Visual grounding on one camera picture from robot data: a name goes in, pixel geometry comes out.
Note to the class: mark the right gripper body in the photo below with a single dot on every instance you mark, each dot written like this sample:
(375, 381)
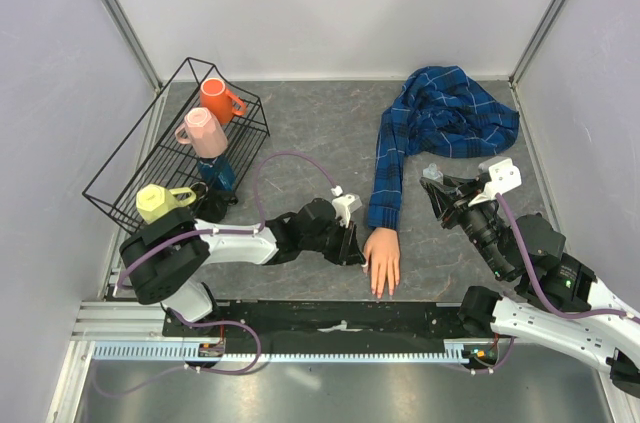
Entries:
(466, 216)

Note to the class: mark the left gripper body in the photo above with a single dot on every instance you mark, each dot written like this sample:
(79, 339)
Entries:
(336, 238)

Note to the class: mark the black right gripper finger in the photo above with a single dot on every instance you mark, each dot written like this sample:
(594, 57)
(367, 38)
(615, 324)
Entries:
(443, 204)
(451, 184)

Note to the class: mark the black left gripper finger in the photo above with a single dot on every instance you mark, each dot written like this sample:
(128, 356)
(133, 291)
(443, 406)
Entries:
(351, 258)
(353, 240)

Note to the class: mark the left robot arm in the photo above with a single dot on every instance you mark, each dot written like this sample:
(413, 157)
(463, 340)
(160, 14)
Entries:
(161, 260)

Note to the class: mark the mannequin hand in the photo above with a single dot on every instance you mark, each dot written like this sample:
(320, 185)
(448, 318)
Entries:
(382, 253)

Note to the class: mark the blue plaid shirt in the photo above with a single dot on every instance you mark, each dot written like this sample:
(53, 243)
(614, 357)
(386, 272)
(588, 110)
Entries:
(439, 110)

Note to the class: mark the blue glass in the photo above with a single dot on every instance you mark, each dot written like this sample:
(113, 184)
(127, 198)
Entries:
(217, 173)

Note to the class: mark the pink mug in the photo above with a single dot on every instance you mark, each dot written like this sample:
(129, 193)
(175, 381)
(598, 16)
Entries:
(202, 131)

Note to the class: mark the yellow mug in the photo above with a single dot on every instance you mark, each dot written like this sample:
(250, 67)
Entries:
(154, 201)

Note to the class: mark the orange mug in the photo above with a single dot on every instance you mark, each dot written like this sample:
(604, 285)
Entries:
(216, 96)

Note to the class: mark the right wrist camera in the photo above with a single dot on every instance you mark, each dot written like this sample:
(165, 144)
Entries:
(497, 175)

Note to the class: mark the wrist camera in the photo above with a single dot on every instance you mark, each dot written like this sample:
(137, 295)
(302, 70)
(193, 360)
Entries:
(345, 205)
(497, 175)

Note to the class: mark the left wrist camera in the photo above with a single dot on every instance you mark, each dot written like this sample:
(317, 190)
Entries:
(345, 205)

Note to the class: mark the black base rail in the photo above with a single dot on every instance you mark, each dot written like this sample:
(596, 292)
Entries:
(260, 318)

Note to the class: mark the black wire dish rack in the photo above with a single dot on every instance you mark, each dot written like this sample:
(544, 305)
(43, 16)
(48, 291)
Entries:
(150, 154)

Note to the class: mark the light blue cable duct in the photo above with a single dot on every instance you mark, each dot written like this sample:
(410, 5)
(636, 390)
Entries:
(294, 347)

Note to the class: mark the aluminium corner post right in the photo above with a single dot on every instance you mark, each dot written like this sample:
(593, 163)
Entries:
(541, 32)

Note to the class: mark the aluminium corner post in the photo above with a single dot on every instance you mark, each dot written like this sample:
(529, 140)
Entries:
(132, 41)
(541, 32)

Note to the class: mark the aluminium corner post left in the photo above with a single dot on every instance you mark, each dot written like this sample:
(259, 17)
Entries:
(132, 41)

